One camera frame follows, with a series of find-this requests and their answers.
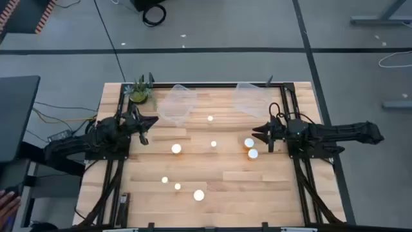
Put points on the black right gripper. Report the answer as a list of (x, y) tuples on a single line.
[(280, 132)]

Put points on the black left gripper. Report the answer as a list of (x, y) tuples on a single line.
[(132, 124)]

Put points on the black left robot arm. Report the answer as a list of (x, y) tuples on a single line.
[(90, 138)]

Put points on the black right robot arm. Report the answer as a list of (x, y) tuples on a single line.
[(341, 132)]

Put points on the clear plastic bin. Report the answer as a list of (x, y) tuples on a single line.
[(249, 100), (175, 106)]

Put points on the potted green succulent plant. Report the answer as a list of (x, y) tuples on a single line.
[(138, 93)]

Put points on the black power adapter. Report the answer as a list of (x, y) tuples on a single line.
[(59, 135)]

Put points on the black box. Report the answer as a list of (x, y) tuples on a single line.
[(145, 4)]

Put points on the dark grey desk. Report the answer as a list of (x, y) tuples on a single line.
[(16, 117)]

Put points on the grey floor foot bar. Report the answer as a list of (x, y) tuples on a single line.
[(397, 104)]

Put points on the black desk with mouse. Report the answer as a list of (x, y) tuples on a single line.
[(8, 174)]

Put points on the person's hand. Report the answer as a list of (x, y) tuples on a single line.
[(8, 204)]

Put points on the grey table leg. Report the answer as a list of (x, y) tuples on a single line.
[(381, 20)]

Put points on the black orange-striped floor mat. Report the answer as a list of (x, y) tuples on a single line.
[(29, 16)]

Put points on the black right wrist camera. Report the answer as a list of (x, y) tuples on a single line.
[(297, 127)]

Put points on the black aluminium table frame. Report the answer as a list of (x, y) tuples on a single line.
[(209, 85)]

